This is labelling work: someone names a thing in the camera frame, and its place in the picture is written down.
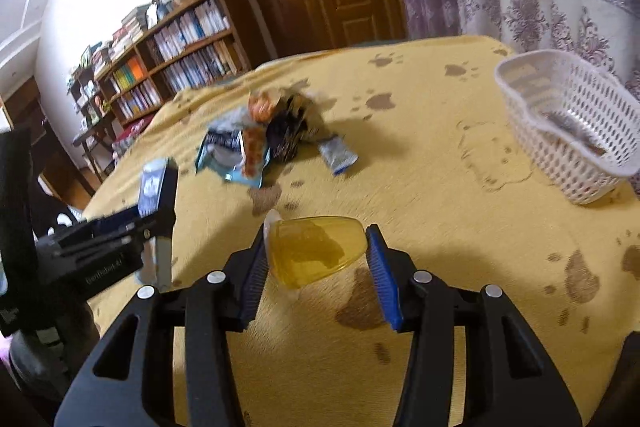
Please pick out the yellow jelly cup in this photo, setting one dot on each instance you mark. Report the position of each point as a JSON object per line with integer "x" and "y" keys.
{"x": 303, "y": 251}

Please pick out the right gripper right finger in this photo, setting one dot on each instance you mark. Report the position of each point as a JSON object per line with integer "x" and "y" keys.
{"x": 510, "y": 378}

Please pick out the light blue snack bag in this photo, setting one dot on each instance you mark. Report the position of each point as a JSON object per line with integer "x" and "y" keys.
{"x": 235, "y": 147}

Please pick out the blue snack box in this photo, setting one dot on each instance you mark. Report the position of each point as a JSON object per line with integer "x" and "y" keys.
{"x": 157, "y": 198}

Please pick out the yellow paw print blanket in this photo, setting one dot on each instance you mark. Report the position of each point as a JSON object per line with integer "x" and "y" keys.
{"x": 439, "y": 172}

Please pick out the wooden bookshelf with books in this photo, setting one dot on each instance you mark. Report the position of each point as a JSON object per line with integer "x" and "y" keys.
{"x": 202, "y": 43}

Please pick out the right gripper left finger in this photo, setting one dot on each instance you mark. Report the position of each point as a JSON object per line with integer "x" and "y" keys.
{"x": 127, "y": 378}

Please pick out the small silver blue sachet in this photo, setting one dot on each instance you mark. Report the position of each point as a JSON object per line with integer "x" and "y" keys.
{"x": 337, "y": 155}

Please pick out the white plastic basket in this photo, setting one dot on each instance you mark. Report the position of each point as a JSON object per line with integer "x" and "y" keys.
{"x": 576, "y": 122}

